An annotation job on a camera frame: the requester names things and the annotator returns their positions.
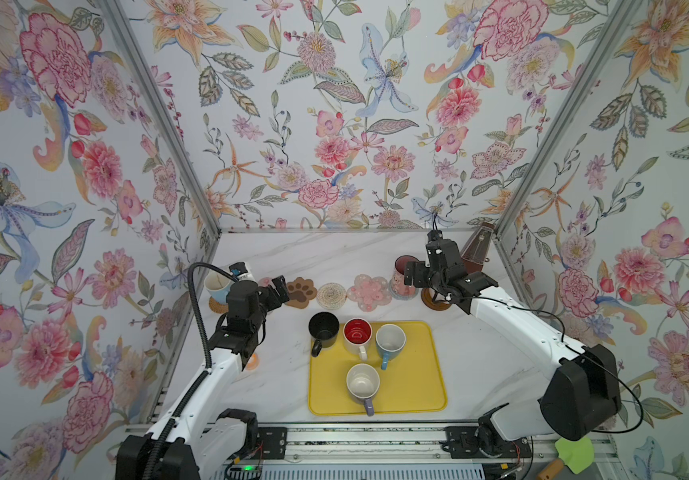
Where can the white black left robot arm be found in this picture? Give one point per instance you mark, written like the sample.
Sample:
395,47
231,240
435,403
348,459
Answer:
198,437

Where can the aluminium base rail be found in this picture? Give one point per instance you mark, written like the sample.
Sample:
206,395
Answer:
392,442

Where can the brown wooden metronome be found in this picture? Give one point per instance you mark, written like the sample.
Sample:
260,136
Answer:
475,251

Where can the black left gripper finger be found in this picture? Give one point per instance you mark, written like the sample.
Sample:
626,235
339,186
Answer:
240,271
276,293

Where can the brown wooden round coaster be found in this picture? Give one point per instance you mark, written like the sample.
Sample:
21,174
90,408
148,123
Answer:
433,300

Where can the white mug light-blue handle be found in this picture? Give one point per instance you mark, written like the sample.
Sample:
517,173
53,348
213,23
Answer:
218,287

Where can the white embroidered round coaster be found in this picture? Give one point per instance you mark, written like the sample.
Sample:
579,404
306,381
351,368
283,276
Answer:
331,296

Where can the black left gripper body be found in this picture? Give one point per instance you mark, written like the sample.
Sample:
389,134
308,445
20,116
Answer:
256,321

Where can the red interior white mug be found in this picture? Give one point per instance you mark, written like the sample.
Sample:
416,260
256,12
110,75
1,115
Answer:
358,336

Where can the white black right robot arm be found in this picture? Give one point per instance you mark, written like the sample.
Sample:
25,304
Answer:
583,390

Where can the white mug blue handle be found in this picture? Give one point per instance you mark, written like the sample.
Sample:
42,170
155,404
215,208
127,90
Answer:
390,340

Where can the woven rattan round coaster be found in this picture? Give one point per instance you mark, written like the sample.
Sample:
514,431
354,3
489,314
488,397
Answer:
217,307

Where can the green silicone spatula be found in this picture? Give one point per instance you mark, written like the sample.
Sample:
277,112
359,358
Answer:
575,456

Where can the pink mug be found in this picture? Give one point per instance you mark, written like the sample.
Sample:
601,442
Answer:
397,286

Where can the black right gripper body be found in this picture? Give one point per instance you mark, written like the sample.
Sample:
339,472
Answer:
423,277

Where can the small orange ball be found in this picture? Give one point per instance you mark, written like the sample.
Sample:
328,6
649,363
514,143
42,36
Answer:
253,363

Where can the yellow tray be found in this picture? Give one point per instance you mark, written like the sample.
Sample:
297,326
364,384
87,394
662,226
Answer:
412,383

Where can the cork paw print coaster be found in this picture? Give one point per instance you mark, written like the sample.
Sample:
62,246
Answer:
301,292

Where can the black mug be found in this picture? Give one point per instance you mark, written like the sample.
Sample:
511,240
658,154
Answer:
323,328

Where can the white mug purple handle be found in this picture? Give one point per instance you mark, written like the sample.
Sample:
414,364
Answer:
363,384

